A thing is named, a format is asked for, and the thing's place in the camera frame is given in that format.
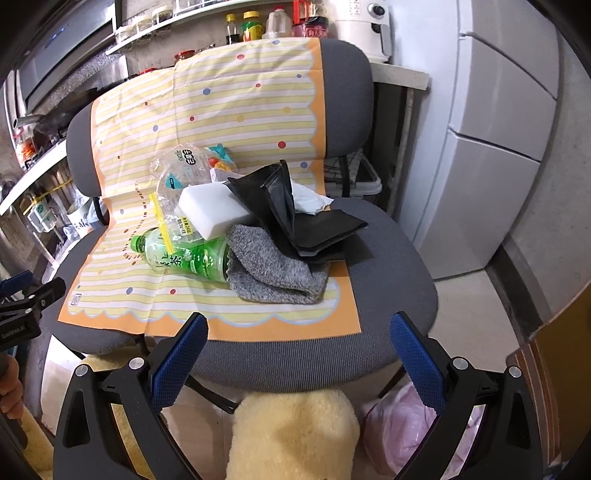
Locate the striped brown door mat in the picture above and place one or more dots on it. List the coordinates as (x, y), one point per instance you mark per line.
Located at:
(530, 360)

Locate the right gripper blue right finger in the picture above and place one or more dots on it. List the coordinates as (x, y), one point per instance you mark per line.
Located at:
(507, 444)

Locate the steel range hood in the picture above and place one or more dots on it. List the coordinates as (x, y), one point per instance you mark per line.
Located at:
(80, 32)

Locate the white air fryer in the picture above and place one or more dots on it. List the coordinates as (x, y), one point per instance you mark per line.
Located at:
(365, 24)

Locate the yellow-capped condiment jar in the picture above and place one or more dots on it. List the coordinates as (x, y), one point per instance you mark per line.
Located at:
(252, 28)

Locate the white plastic storage basket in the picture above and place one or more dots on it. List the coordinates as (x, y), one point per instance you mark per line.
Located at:
(364, 182)

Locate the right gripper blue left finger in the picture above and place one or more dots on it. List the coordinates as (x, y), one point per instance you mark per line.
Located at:
(88, 443)

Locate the grey knitted cloth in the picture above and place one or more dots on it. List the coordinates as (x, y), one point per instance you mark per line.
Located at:
(258, 272)

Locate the person's left hand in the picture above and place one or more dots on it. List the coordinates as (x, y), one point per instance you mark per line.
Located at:
(11, 389)

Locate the green tea plastic bottle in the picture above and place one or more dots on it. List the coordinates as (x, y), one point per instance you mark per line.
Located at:
(208, 260)

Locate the brown wooden door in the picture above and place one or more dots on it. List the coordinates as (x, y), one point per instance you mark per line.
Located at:
(564, 344)

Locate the clear printed snack wrapper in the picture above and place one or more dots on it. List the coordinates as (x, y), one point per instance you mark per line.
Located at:
(220, 163)

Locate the black leather wallet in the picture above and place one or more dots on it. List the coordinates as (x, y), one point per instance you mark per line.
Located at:
(267, 194)

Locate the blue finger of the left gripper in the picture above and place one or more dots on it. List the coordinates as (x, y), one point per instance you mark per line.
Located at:
(39, 295)
(15, 284)

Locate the pink-lined trash bin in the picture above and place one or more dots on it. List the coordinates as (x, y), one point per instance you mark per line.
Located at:
(394, 428)

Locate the white grey refrigerator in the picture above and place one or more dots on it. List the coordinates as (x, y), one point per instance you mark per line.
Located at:
(502, 112)

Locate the white kitchen counter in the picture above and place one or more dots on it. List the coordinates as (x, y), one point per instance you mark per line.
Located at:
(399, 76)

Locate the white wall spice shelf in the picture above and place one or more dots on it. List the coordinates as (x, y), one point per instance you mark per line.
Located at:
(196, 27)

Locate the white sponge block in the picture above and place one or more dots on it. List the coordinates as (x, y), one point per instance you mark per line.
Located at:
(212, 209)

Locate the dark soy sauce bottle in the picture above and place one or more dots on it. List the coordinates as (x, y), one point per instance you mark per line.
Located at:
(233, 35)

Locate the clear oil jug red cap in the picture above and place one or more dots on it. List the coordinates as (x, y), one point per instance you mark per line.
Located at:
(278, 24)

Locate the yellow striped orange-bordered mat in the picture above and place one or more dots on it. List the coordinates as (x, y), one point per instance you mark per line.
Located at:
(292, 99)

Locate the clear plastic wrapper bag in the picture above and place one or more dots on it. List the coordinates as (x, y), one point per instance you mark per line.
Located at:
(177, 168)

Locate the white paper tissue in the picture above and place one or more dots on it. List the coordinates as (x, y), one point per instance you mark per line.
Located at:
(308, 201)

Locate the grey fabric office chair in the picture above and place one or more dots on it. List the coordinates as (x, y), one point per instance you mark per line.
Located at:
(388, 274)

